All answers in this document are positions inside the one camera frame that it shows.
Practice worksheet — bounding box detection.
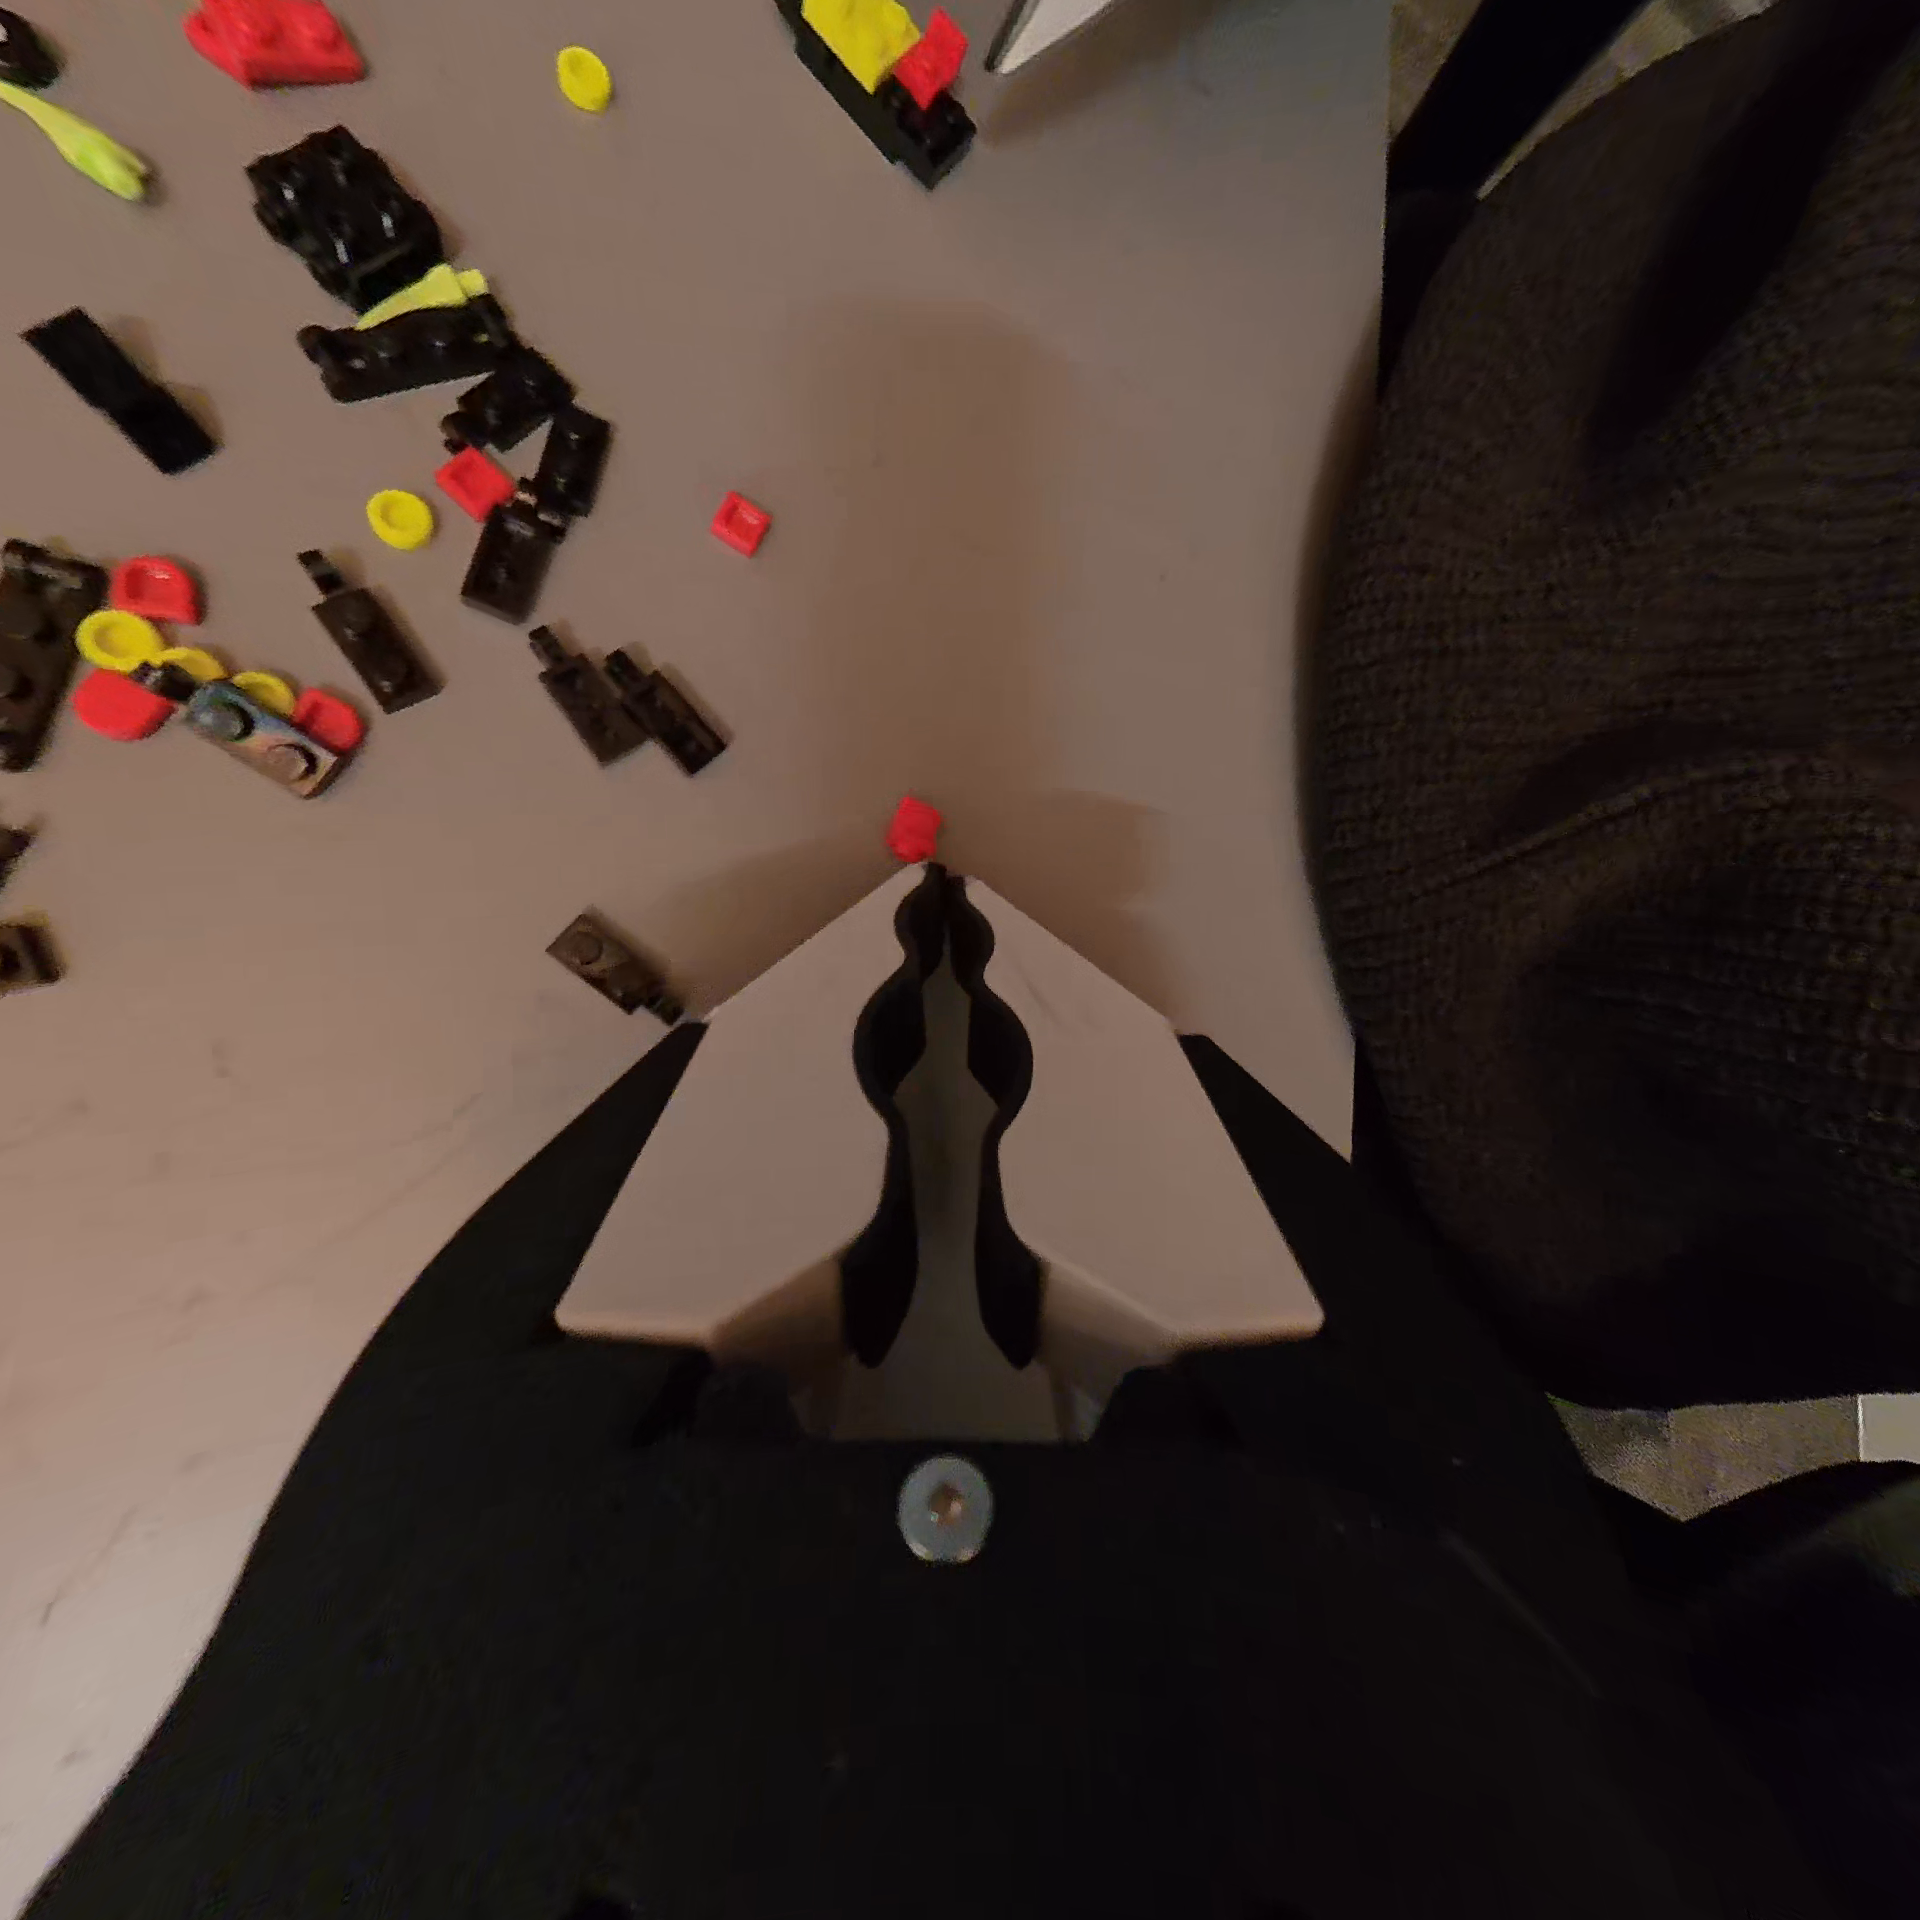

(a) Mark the pile of lego pieces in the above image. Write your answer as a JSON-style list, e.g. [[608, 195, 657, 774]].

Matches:
[[0, 0, 774, 1026]]

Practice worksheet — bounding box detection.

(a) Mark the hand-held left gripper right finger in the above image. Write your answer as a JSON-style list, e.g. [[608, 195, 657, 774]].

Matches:
[[954, 878, 1327, 1437]]

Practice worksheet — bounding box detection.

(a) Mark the dark lego plate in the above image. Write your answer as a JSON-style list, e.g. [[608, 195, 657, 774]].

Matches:
[[772, 0, 979, 193]]

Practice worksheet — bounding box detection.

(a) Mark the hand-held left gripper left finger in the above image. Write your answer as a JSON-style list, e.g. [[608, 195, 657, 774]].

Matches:
[[560, 860, 951, 1371]]

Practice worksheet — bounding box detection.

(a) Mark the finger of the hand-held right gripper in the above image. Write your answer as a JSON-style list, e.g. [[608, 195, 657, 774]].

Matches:
[[986, 0, 1123, 77]]

